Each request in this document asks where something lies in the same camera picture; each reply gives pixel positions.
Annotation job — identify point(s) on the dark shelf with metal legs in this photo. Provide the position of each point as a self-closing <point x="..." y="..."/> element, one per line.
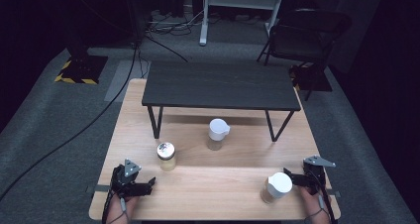
<point x="219" y="85"/>

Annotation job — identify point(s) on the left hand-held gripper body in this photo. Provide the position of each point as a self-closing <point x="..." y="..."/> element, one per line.
<point x="123" y="181"/>

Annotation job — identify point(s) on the white metal stand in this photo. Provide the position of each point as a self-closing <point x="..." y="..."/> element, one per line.
<point x="242" y="0"/>

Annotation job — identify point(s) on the person's right hand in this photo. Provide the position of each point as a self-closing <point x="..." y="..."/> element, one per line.
<point x="315" y="210"/>

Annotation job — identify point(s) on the black striped stand base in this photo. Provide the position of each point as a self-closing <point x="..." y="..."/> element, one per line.
<point x="84" y="70"/>
<point x="313" y="82"/>

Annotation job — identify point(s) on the black stand pole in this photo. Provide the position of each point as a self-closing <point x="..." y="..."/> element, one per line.
<point x="135" y="16"/>

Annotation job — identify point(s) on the grey tape strip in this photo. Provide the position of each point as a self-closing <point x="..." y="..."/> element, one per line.
<point x="335" y="194"/>
<point x="99" y="188"/>

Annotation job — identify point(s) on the glass jar with silver lid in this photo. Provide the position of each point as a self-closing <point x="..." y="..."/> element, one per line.
<point x="166" y="151"/>

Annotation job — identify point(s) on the black folding chair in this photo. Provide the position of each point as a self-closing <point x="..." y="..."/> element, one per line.
<point x="307" y="35"/>

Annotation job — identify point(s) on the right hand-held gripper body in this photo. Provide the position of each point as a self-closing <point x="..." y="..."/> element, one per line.
<point x="317" y="176"/>

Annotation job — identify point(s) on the person's left hand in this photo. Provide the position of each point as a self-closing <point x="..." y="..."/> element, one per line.
<point x="117" y="212"/>

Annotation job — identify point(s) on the glass jar with white lid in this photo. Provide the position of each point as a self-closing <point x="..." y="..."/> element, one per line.
<point x="218" y="129"/>
<point x="279" y="184"/>

